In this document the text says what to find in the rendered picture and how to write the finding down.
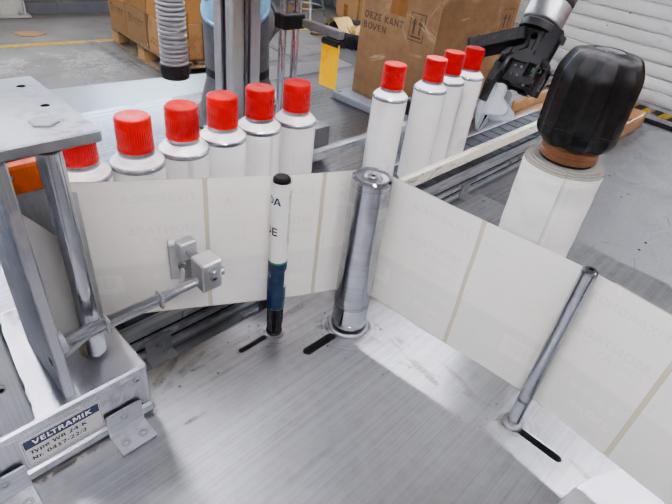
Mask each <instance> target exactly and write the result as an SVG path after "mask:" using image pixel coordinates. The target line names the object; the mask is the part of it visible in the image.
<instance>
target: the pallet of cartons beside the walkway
mask: <svg viewBox="0 0 672 504"><path fill-rule="evenodd" d="M184 2H185V5H184V6H185V10H184V11H185V12H186V14H185V16H186V19H185V20H186V24H185V25H186V30H187V33H186V34H187V44H188V46H187V48H188V51H187V52H188V61H189V63H190V64H191V69H196V68H198V69H200V70H201V71H203V72H205V73H206V64H205V50H204V37H203V24H202V16H201V12H200V4H201V0H184ZM108 4H109V11H110V18H111V25H112V27H111V28H112V30H111V32H112V39H113V42H114V43H116V44H117V45H119V46H120V47H121V48H123V49H124V50H126V51H127V52H129V53H130V54H132V55H133V56H135V57H136V58H138V59H139V60H141V61H142V62H144V63H145V64H147V65H148V66H150V67H151V68H153V69H154V70H156V71H157V72H159V73H160V71H159V61H158V60H157V56H158V57H160V53H159V51H160V50H159V42H160V41H159V40H158V37H159V36H158V33H159V32H158V31H157V28H158V27H157V21H156V19H157V17H156V14H157V13H156V9H157V8H155V5H156V3H155V0H108ZM130 39H131V40H133V41H134V42H136V43H137V47H136V46H134V45H133V44H131V43H130Z"/></svg>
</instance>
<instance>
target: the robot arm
mask: <svg viewBox="0 0 672 504"><path fill-rule="evenodd" d="M577 1H578V0H531V1H530V3H529V5H528V7H527V9H526V11H525V12H524V14H523V19H522V21H521V22H520V24H519V27H516V28H511V29H507V30H502V31H498V32H493V33H489V34H484V35H479V36H475V37H470V38H468V39H467V46H468V45H474V46H479V47H482V48H484V49H485V54H484V57H487V56H492V55H497V54H500V55H499V56H498V58H497V59H496V61H495V63H494V65H493V67H492V68H491V70H490V72H489V73H488V75H487V77H486V80H485V82H484V85H483V88H482V91H481V94H480V97H479V102H478V105H477V110H476V115H475V129H476V130H478V131H479V130H480V129H482V128H483V127H484V126H485V125H486V123H487V122H488V121H490V120H492V121H503V122H509V121H511V120H512V119H513V117H514V115H515V113H514V111H513V110H512V109H511V108H510V106H509V103H510V101H511V99H512V92H511V91H510V90H514V91H517V93H518V94H520V95H523V96H525V97H528V96H531V97H534V98H537V99H538V97H539V95H540V93H541V91H542V90H543V88H544V86H545V84H546V83H547V81H548V79H549V77H550V75H551V74H552V73H551V71H550V69H551V66H550V64H549V63H550V62H551V60H552V58H553V56H554V54H555V53H556V51H557V49H558V47H559V45H560V46H563V45H564V43H565V42H566V40H567V38H566V37H565V36H564V30H562V28H563V27H564V25H565V23H566V21H567V19H568V17H569V16H570V14H571V12H572V10H573V8H574V6H575V5H576V3H577ZM200 12H201V16H202V24H203V37H204V50H205V64H206V81H205V84H204V88H203V93H202V97H201V101H200V104H199V110H200V117H201V119H202V120H203V121H204V122H206V123H207V111H206V94H207V93H208V92H210V91H214V90H216V89H215V57H214V24H213V0H201V4H200ZM275 12H280V0H261V27H260V76H259V83H266V84H269V85H271V83H270V79H269V43H270V41H271V39H272V38H273V37H274V35H275V34H276V33H277V32H278V31H279V28H276V27H275V26H274V21H275ZM542 68H545V69H547V71H546V70H544V69H542ZM544 79H545V81H544ZM543 81H544V83H543ZM542 83H543V85H542ZM541 85H542V87H541ZM540 87H541V88H540ZM539 88H540V90H539ZM538 90H539V92H538Z"/></svg>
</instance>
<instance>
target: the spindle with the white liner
mask: <svg viewBox="0 0 672 504"><path fill-rule="evenodd" d="M644 81H645V63H644V61H643V59H642V58H640V57H639V56H637V55H635V54H632V53H629V52H626V51H624V50H621V49H617V48H613V47H608V46H601V45H592V44H590V45H578V46H575V47H574V48H572V49H571V50H570V51H569V52H568V53H567V54H566V55H565V56H564V57H563V59H562V60H561V61H560V62H559V64H558V66H557V68H556V70H555V73H554V75H553V78H552V81H551V84H550V87H549V89H548V92H547V95H546V98H545V101H544V103H543V106H542V109H541V112H540V114H539V117H538V120H537V129H538V132H539V133H540V134H541V136H542V141H541V144H540V145H536V146H532V147H529V148H528V149H527V150H526V151H525V152H524V155H523V158H522V161H521V164H520V167H519V170H518V173H517V175H516V178H515V180H514V183H513V186H512V189H511V192H510V195H509V198H508V201H507V203H506V206H505V208H504V211H503V214H502V217H501V220H500V223H499V226H498V227H501V228H503V229H505V230H507V231H509V232H512V233H514V234H516V235H518V236H520V237H522V238H525V239H527V240H529V241H531V242H533V243H535V244H537V245H539V246H541V247H543V248H545V249H547V250H549V251H552V252H554V253H556V254H558V255H560V256H562V257H564V258H566V256H567V254H568V251H569V249H570V247H571V246H572V244H573V242H574V240H575V238H576V235H577V233H578V231H579V228H580V226H581V224H582V222H583V220H584V218H585V216H586V214H587V212H588V210H589V208H590V206H591V204H592V201H593V199H594V196H595V194H596V192H597V190H598V188H599V186H600V184H601V182H602V180H603V179H604V177H605V170H604V168H603V166H602V165H601V164H600V163H599V162H598V161H597V160H598V158H599V156H600V155H602V154H605V153H608V152H609V151H611V150H612V149H613V148H614V147H615V146H616V144H617V142H618V139H619V138H620V136H621V133H622V131H623V129H624V127H625V125H626V123H627V121H628V118H629V116H630V114H631V112H632V110H633V108H634V106H635V103H636V101H637V99H638V97H639V95H640V93H641V90H642V88H643V85H644Z"/></svg>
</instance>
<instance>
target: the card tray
mask: <svg viewBox="0 0 672 504"><path fill-rule="evenodd" d="M548 89H549V88H548ZM548 89H545V90H543V91H541V93H540V95H539V97H538V99H537V98H534V97H531V96H528V97H522V98H519V99H516V100H513V103H512V106H511V109H512V110H513V111H514V113H515V115H514V116H517V115H519V114H522V113H525V112H527V111H530V110H533V109H535V108H536V109H539V110H540V109H542V106H543V103H544V101H545V98H546V95H547V92H548ZM647 113H648V112H645V111H642V110H639V109H636V108H633V110H632V112H631V114H630V116H629V118H628V121H627V123H626V125H625V127H624V129H623V131H622V133H621V136H620V138H622V137H623V136H625V135H627V134H628V133H630V132H632V131H633V130H635V129H637V128H638V127H640V126H641V125H642V123H643V121H644V119H645V117H646V115H647ZM620 138H619V139H620Z"/></svg>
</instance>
